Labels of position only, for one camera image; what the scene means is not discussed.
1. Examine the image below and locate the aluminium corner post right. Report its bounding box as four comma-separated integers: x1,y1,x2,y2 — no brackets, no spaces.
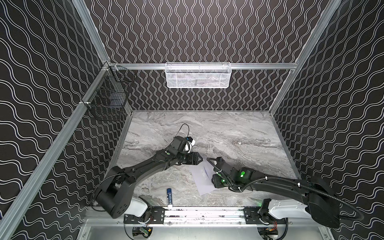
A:
269,0,341,116

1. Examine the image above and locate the aluminium back crossbar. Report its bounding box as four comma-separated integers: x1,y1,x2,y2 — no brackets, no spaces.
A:
112,62,298,71

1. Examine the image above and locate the white envelope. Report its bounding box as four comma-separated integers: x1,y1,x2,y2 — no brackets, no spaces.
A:
189,160,216,196

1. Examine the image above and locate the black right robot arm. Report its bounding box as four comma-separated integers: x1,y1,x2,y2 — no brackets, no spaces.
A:
207,157,340,228

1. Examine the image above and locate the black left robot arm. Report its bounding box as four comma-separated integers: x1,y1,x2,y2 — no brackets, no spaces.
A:
94,136,203,219

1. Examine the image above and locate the blue white glue stick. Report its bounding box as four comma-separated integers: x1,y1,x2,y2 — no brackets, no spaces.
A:
167,188,173,209

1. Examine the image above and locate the black wire basket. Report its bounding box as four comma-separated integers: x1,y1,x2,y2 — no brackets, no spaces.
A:
85,65,135,122

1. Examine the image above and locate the aluminium corner post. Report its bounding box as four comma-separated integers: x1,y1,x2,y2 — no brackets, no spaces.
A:
269,0,341,116
73,0,110,63

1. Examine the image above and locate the aluminium corner post left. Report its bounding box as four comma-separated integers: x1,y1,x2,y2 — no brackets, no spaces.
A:
73,0,110,63

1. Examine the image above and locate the aluminium left side rail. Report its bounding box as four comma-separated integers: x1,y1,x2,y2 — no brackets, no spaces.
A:
1,62,109,240

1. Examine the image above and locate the white wire mesh basket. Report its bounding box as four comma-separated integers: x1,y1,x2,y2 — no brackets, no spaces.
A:
165,62,232,89

